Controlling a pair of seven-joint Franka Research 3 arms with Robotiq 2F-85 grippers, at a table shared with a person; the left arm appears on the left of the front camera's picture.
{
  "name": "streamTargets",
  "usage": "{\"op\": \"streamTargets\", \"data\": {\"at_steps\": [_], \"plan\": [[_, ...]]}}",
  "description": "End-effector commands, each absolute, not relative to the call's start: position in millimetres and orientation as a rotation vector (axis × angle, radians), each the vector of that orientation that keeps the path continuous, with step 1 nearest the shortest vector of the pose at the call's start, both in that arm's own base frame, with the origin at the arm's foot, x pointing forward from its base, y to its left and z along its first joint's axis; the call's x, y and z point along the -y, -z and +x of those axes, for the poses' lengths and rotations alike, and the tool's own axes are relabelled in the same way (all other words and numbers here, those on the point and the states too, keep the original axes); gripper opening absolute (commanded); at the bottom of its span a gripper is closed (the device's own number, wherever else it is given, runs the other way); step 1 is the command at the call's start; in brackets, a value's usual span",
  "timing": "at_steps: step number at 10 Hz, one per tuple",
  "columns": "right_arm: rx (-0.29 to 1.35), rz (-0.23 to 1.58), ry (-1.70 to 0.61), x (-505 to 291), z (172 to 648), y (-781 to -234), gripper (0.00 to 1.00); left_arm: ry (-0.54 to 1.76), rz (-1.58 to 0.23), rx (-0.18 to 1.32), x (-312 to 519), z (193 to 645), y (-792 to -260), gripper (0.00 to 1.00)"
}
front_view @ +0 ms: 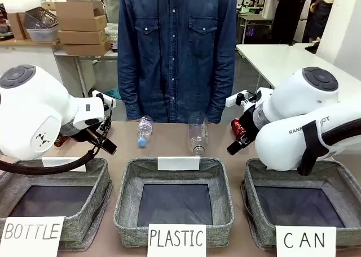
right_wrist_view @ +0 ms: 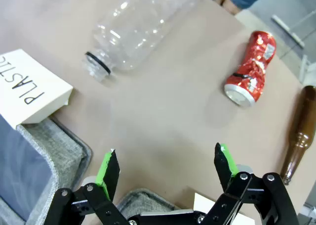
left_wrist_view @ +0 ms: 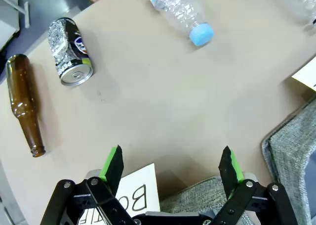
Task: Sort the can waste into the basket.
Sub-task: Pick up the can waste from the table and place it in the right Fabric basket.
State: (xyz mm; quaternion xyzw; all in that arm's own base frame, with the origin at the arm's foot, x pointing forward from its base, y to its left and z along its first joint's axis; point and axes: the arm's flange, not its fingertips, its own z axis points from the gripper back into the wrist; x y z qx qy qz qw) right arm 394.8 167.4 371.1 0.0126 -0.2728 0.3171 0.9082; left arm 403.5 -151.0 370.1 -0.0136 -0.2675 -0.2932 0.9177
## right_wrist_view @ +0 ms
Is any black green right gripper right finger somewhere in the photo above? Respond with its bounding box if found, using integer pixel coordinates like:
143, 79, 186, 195
197, 142, 299, 225

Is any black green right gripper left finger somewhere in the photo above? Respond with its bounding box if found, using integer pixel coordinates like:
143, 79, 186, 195
44, 148, 129, 225

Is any brown glass bottle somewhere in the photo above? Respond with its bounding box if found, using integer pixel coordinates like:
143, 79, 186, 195
280, 85, 316, 186

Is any crushed red soda can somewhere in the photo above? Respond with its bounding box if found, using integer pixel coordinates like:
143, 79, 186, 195
224, 31, 277, 109

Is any large clear plastic bottle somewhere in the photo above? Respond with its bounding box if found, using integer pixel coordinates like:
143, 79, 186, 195
82, 0, 210, 84

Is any person's bare forearm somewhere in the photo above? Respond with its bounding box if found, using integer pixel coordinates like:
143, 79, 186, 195
214, 0, 242, 15

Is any grey felt basket for cans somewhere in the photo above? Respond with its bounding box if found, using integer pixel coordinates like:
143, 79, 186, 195
116, 187, 185, 212

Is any grey felt basket with plastic bottles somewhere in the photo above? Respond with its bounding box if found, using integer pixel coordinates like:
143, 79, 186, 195
0, 113, 94, 225

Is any white card reading PLASTIC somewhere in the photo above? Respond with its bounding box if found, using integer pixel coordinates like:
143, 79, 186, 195
0, 48, 74, 125

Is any grey metal frame bar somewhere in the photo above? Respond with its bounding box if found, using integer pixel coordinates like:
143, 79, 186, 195
271, 14, 306, 49

